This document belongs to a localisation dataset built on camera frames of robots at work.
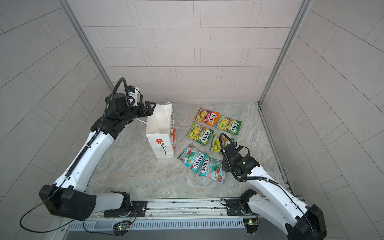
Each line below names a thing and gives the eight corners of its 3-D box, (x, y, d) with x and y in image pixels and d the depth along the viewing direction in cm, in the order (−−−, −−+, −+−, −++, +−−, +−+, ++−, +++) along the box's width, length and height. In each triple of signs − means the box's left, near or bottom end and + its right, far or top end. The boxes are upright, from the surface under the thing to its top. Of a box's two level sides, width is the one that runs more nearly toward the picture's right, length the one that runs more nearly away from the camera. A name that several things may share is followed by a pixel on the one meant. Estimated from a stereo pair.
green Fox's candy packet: (216, 127, 104) (216, 125, 102) (220, 117, 110) (221, 114, 108) (237, 135, 100) (238, 132, 98) (241, 124, 106) (242, 121, 104)
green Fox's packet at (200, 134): (184, 137, 99) (184, 135, 96) (193, 124, 106) (192, 122, 103) (206, 147, 94) (206, 145, 92) (213, 133, 101) (214, 130, 99)
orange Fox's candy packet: (194, 120, 109) (194, 117, 106) (199, 110, 115) (199, 107, 113) (215, 126, 105) (215, 124, 103) (219, 115, 111) (219, 113, 109)
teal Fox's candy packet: (178, 160, 89) (177, 157, 86) (190, 145, 95) (189, 143, 92) (196, 173, 84) (196, 171, 81) (207, 157, 90) (208, 154, 87)
